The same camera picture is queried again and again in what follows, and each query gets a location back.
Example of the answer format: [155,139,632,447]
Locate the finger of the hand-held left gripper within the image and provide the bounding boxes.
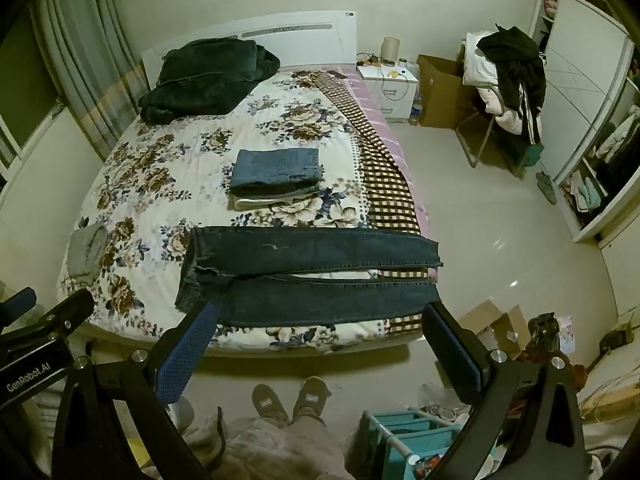
[0,288,96,347]
[0,287,38,331]

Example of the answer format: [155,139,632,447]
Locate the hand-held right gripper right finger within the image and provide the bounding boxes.
[421,301,593,480]

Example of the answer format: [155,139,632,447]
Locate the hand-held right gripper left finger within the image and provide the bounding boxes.
[50,301,219,480]

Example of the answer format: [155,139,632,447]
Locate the dark blue jeans pants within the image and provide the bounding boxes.
[174,225,445,328]

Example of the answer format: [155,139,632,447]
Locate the folded dark pants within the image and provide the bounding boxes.
[229,181,323,201]

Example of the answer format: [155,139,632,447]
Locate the open cardboard box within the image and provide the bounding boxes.
[457,300,531,356]

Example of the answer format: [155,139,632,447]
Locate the grey cloth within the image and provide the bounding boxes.
[66,224,109,281]

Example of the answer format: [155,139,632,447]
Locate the teal storage rack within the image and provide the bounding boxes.
[361,410,471,480]

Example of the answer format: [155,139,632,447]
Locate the person's left slipper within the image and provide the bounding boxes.
[251,384,291,428]

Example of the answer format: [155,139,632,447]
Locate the person's slipper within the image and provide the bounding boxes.
[291,376,332,423]
[251,384,291,428]

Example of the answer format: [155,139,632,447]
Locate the person's right slipper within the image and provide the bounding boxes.
[291,376,332,423]

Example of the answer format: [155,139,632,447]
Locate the person's legs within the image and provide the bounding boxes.
[185,412,351,480]

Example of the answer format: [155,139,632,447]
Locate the stack of folded clothes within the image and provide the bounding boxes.
[232,195,302,211]

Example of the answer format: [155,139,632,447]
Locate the brown checkered blanket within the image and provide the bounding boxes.
[292,70,441,336]

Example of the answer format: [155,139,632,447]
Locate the floral print blanket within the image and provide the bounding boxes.
[57,65,401,356]

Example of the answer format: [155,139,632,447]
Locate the grey socks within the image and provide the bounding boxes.
[535,170,558,206]

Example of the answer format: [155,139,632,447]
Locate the folded blue jeans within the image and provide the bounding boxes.
[230,147,323,191]

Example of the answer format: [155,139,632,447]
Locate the pink bed sheet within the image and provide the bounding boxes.
[340,65,431,233]

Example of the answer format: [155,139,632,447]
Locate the brown cardboard box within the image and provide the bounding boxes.
[416,54,483,129]

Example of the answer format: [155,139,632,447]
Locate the pale striped curtain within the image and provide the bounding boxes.
[27,0,148,161]

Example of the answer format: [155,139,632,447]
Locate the white nightstand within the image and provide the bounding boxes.
[356,57,420,122]

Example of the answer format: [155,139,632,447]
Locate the dark green quilt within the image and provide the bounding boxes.
[138,37,282,125]

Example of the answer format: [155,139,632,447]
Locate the pile of white clothes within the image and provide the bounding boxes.
[462,32,526,133]

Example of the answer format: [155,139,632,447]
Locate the white wardrobe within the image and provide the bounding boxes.
[530,0,640,243]

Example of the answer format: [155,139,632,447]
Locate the white bed headboard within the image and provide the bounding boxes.
[141,10,358,91]

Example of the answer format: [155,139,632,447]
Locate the metal frame chair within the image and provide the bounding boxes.
[455,85,546,178]

